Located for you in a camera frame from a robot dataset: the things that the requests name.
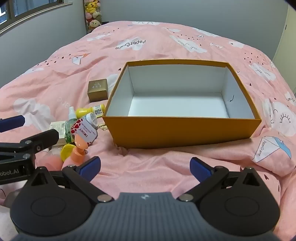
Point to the peach plastic bottle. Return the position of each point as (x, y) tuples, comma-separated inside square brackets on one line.
[(77, 154)]

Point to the round tin red floral label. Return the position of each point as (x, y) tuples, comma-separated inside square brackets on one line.
[(83, 132)]

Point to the small yellow bottle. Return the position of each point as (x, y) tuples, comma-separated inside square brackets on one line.
[(83, 112)]

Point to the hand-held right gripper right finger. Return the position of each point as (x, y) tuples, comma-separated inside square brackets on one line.
[(198, 168)]

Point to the small gold box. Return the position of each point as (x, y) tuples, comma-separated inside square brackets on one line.
[(98, 91)]

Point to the green spray bottle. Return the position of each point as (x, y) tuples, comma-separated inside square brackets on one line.
[(69, 129)]

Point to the window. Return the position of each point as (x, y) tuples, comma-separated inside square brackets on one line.
[(27, 9)]

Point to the beige cloth pouch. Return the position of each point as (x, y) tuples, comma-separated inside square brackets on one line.
[(57, 128)]

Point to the small white jar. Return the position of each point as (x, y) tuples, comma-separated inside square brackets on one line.
[(92, 119)]

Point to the orange cardboard box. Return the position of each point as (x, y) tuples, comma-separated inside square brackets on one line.
[(180, 132)]

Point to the pink printed blanket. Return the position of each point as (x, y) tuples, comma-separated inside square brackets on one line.
[(150, 41)]

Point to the white door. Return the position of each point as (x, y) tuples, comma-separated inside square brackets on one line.
[(286, 46)]

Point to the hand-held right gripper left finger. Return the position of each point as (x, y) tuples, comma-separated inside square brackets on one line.
[(91, 165)]

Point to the column of plush toys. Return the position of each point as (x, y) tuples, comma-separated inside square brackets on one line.
[(92, 14)]

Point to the yellow round lid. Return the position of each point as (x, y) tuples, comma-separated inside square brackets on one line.
[(67, 151)]

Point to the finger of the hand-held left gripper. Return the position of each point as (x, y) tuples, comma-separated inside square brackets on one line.
[(44, 139), (16, 121)]

